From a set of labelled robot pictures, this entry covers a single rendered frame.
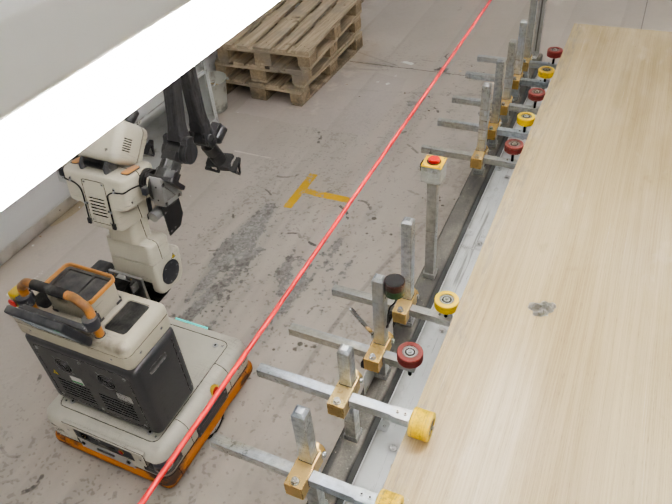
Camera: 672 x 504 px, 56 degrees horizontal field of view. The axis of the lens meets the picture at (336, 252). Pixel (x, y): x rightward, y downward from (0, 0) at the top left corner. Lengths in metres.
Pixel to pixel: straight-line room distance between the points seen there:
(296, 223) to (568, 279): 2.07
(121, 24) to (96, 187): 2.16
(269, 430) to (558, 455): 1.47
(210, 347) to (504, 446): 1.52
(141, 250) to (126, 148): 0.42
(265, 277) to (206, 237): 0.55
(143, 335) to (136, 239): 0.38
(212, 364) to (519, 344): 1.38
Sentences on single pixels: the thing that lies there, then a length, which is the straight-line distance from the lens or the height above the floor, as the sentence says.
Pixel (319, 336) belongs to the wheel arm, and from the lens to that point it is 2.04.
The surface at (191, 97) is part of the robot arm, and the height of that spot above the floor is 1.39.
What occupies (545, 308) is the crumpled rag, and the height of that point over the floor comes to 0.91.
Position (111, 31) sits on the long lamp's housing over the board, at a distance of 0.17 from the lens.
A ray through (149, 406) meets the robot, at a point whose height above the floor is 0.49.
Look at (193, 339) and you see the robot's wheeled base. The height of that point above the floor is 0.28.
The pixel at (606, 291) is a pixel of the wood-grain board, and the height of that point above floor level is 0.90.
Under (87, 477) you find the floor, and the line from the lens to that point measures 3.02.
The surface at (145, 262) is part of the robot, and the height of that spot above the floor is 0.83.
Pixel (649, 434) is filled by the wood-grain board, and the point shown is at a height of 0.90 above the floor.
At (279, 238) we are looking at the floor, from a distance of 3.79.
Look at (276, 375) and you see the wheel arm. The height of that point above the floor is 0.96.
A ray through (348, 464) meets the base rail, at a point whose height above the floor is 0.70.
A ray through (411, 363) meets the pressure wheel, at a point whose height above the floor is 0.90.
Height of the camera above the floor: 2.39
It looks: 41 degrees down
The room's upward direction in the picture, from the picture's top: 5 degrees counter-clockwise
